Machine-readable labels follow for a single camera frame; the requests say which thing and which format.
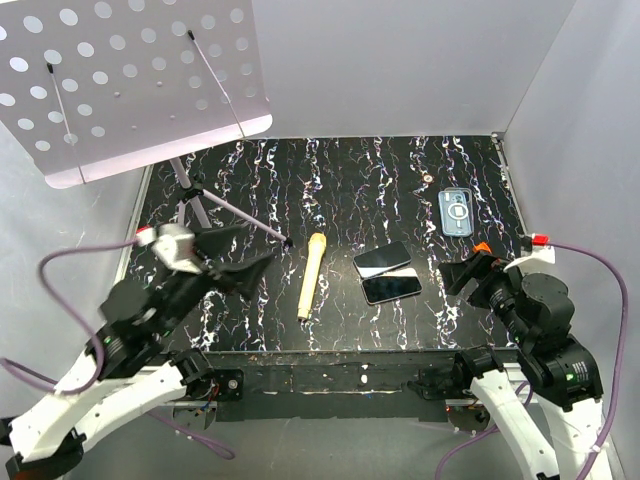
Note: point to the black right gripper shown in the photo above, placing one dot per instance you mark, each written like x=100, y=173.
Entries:
x=478, y=267

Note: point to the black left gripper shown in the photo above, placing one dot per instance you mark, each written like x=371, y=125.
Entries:
x=244, y=274

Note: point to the clear magsafe phone case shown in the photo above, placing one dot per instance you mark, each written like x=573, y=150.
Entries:
x=456, y=212

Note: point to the black smartphone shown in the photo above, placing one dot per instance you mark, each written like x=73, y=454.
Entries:
x=391, y=286

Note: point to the spare phone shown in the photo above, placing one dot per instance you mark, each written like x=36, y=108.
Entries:
x=382, y=259

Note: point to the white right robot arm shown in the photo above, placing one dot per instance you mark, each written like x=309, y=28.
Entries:
x=536, y=309

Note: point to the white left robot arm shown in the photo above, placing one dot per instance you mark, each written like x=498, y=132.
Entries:
x=105, y=388

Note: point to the orange plastic clip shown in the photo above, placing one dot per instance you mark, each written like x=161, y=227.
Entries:
x=482, y=248

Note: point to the white music stand tripod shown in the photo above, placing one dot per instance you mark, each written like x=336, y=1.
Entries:
x=192, y=192

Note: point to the white perforated music stand desk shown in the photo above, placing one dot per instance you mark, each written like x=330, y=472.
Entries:
x=91, y=89

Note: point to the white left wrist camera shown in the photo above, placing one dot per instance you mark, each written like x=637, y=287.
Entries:
x=173, y=245

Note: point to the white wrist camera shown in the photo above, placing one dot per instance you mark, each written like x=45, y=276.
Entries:
x=173, y=245
x=537, y=255

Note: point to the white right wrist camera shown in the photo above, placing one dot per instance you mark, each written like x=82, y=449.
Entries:
x=537, y=255

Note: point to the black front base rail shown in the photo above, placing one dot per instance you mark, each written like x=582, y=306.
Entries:
x=328, y=384

